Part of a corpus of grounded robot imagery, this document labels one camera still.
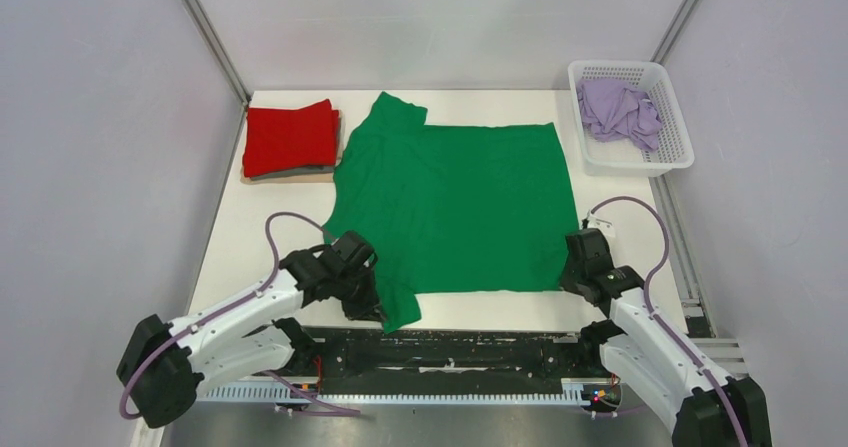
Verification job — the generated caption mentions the green t-shirt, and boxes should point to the green t-shirt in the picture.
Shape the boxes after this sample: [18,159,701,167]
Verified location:
[325,92,579,333]

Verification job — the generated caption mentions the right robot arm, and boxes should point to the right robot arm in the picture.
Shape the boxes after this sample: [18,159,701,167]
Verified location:
[560,228,773,446]

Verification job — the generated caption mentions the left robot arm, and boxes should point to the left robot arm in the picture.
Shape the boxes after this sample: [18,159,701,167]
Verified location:
[116,231,385,428]

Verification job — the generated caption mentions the white plastic basket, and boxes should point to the white plastic basket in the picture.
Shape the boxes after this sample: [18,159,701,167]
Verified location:
[568,60,695,177]

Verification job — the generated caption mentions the crumpled purple t-shirt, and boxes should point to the crumpled purple t-shirt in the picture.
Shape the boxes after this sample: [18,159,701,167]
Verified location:
[576,78,663,152]

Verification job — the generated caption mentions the folded red t-shirt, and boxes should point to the folded red t-shirt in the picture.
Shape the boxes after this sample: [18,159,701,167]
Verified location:
[241,98,341,180]

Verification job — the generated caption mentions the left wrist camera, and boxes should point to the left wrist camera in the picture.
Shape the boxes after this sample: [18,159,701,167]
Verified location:
[331,230,378,268]

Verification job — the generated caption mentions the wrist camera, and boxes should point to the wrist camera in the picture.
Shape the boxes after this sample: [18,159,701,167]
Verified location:
[331,230,378,268]
[583,214,617,239]

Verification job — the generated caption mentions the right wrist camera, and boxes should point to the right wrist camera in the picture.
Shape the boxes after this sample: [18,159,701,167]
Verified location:
[583,214,617,239]

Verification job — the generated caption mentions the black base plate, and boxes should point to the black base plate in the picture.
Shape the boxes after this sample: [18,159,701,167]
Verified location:
[275,327,620,397]

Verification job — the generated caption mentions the white slotted cable duct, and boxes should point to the white slotted cable duct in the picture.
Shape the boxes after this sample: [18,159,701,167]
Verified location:
[197,380,590,407]

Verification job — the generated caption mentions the right aluminium corner post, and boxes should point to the right aluminium corner post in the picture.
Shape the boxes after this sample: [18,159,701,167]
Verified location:
[651,0,701,64]

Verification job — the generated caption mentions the aluminium corner post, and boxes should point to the aluminium corner post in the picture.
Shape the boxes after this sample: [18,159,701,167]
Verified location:
[651,0,701,64]
[181,0,251,107]

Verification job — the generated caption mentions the left aluminium corner post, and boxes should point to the left aluminium corner post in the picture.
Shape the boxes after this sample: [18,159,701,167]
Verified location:
[181,0,251,107]

